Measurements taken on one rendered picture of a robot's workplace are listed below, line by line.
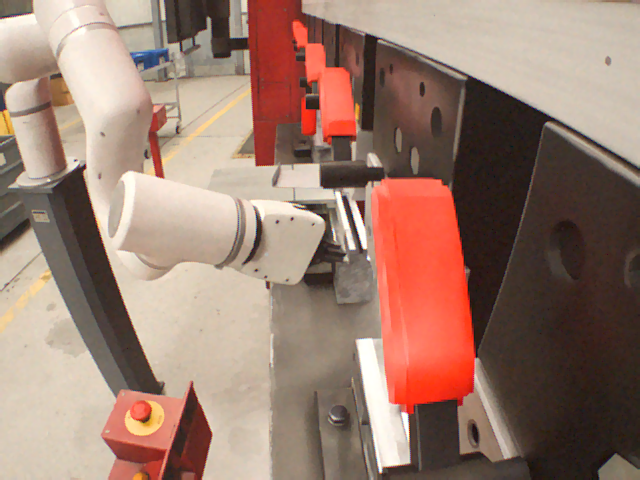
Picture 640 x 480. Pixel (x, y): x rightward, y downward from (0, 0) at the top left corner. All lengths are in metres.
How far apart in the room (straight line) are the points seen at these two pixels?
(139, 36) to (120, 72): 8.80
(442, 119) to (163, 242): 0.32
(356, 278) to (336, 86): 0.46
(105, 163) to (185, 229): 0.15
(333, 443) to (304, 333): 0.23
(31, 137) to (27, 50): 0.44
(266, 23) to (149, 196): 1.30
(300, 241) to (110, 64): 0.32
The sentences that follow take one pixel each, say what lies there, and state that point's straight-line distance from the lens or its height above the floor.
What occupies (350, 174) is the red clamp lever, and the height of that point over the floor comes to 1.26.
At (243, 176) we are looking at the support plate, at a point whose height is 1.00.
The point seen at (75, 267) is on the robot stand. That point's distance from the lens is 1.25.
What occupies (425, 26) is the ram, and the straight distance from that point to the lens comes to 0.20.
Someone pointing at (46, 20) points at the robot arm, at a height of 1.38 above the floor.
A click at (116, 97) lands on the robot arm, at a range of 0.48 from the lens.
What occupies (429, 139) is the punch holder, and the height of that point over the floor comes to 1.31.
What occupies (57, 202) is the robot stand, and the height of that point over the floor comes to 0.95.
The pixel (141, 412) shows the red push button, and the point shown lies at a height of 0.81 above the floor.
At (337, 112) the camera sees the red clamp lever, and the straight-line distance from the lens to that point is 0.28.
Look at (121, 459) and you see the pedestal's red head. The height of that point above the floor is 0.70.
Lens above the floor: 1.36
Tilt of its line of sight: 33 degrees down
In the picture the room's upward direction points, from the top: straight up
